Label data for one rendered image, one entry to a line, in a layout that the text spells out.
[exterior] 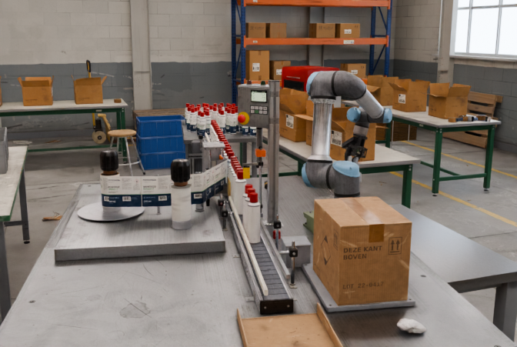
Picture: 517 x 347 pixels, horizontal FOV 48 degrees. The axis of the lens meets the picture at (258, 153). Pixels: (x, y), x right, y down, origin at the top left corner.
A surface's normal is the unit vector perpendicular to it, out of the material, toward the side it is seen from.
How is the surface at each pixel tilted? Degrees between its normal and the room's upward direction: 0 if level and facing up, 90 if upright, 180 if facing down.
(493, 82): 90
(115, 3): 90
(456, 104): 88
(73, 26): 90
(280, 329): 0
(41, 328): 0
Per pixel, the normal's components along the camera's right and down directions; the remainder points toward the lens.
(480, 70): -0.95, 0.07
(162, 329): 0.00, -0.98
